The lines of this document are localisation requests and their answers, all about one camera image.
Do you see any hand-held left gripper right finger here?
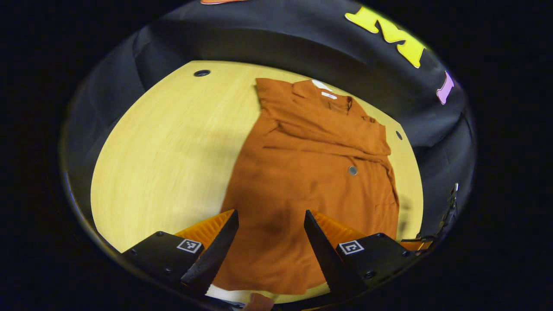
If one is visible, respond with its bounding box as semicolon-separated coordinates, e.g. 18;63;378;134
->
304;210;422;295

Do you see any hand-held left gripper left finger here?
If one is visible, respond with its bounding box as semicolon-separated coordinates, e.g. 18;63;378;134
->
123;209;239;297

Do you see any orange jacket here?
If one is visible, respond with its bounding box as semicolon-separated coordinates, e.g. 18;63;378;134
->
212;78;400;295

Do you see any black backdrop cloth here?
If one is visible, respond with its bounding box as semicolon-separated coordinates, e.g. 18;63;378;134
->
60;0;477;242

